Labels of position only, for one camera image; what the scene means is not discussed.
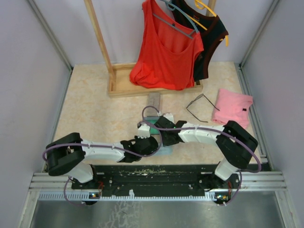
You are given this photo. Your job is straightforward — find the black maroon-trimmed tank top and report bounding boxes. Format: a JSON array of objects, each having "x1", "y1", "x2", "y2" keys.
[{"x1": 173, "y1": 0, "x2": 228, "y2": 81}]

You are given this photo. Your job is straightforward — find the wooden clothes rack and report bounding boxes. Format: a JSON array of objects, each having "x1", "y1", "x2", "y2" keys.
[{"x1": 84, "y1": 0, "x2": 203, "y2": 97}]

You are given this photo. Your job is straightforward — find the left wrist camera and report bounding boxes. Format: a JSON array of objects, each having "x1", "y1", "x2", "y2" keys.
[{"x1": 137, "y1": 123, "x2": 151, "y2": 139}]

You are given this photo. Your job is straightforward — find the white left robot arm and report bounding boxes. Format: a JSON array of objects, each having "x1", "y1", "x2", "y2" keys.
[{"x1": 42, "y1": 133, "x2": 160, "y2": 189}]

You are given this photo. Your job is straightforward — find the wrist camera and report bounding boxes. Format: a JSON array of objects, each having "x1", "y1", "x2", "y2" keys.
[
  {"x1": 162, "y1": 113, "x2": 175, "y2": 123},
  {"x1": 137, "y1": 123, "x2": 151, "y2": 139}
]

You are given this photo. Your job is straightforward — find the thin metal frame sunglasses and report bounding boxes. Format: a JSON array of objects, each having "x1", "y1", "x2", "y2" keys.
[{"x1": 186, "y1": 93, "x2": 220, "y2": 123}]

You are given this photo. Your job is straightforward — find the blue-grey glasses case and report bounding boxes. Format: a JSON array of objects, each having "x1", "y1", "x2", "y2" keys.
[{"x1": 144, "y1": 116, "x2": 159, "y2": 135}]

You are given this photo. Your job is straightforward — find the yellow clothes hanger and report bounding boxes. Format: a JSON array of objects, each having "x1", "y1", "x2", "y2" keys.
[{"x1": 194, "y1": 0, "x2": 229, "y2": 47}]

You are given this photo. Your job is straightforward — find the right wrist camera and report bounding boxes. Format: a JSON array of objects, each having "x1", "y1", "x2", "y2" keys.
[{"x1": 162, "y1": 113, "x2": 175, "y2": 123}]

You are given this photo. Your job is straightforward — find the red tank top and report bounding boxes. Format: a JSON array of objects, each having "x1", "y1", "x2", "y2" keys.
[{"x1": 129, "y1": 0, "x2": 204, "y2": 90}]

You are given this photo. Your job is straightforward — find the folded pink t-shirt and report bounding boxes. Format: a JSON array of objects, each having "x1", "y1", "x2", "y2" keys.
[{"x1": 211, "y1": 88, "x2": 253, "y2": 128}]

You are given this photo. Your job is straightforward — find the grey clothes hanger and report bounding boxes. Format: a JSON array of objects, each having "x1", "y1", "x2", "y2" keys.
[{"x1": 152, "y1": 0, "x2": 200, "y2": 39}]

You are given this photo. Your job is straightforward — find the light blue cleaning cloth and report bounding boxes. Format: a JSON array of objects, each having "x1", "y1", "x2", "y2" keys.
[{"x1": 155, "y1": 146, "x2": 173, "y2": 156}]

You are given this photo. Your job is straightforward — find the grey glasses case green lining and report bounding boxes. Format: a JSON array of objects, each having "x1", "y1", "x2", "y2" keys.
[{"x1": 145, "y1": 92, "x2": 161, "y2": 117}]

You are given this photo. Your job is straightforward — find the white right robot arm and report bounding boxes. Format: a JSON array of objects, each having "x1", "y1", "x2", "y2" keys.
[{"x1": 154, "y1": 116, "x2": 258, "y2": 188}]

